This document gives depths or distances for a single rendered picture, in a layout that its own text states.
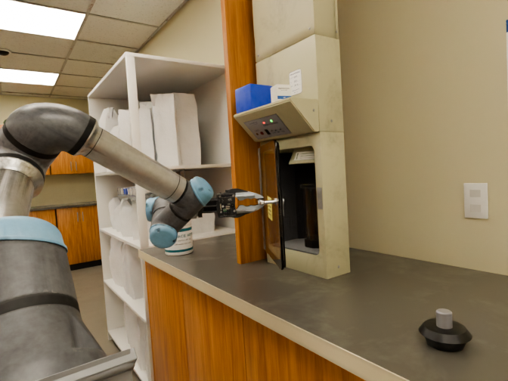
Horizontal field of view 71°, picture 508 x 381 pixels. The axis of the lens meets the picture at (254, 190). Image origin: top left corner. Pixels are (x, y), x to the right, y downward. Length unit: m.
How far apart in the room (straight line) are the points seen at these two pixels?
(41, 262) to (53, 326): 0.09
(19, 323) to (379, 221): 1.34
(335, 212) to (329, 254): 0.14
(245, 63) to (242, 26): 0.14
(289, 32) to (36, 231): 1.02
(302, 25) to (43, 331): 1.09
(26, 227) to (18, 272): 0.07
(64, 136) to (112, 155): 0.10
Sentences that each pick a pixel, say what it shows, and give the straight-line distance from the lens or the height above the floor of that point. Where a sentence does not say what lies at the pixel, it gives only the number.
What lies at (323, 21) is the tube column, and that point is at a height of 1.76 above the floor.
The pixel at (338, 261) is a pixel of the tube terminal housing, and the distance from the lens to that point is 1.21.
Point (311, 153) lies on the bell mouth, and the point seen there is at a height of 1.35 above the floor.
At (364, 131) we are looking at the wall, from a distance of 1.58.
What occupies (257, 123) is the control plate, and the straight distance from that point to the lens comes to 1.26.
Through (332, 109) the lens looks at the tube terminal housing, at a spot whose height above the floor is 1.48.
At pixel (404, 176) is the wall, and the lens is 1.47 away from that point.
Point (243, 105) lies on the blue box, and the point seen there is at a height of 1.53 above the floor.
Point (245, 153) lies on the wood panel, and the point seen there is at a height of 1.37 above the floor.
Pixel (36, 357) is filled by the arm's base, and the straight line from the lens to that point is 0.41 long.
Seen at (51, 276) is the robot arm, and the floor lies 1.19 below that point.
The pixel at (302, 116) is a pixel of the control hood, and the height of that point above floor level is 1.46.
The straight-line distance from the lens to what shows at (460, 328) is 0.82.
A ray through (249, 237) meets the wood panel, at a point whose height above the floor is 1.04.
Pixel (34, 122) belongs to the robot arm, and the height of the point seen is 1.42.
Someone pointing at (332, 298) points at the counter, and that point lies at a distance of 1.03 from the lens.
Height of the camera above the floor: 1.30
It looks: 3 degrees down
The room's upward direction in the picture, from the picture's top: 3 degrees counter-clockwise
